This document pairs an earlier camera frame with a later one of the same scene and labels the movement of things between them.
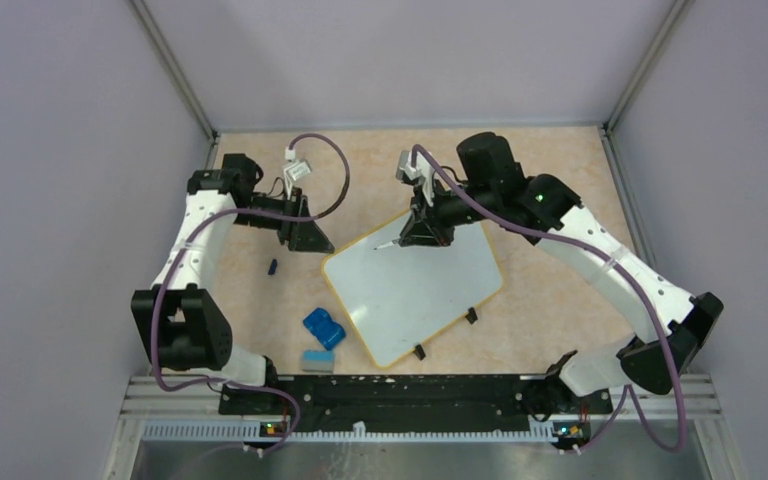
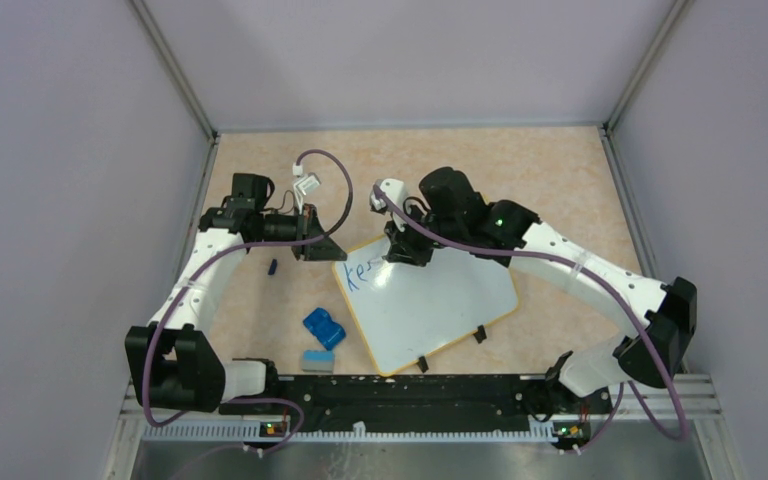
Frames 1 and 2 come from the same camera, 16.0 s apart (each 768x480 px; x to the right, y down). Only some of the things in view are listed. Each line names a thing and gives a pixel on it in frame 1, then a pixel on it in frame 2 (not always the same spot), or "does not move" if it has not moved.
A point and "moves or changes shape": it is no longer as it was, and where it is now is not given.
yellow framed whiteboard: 402,297 moves or changes shape
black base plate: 333,403 does not move
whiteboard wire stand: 471,317 to 480,335
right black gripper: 418,231 to 403,246
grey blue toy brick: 321,361 does not move
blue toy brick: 328,332 does not move
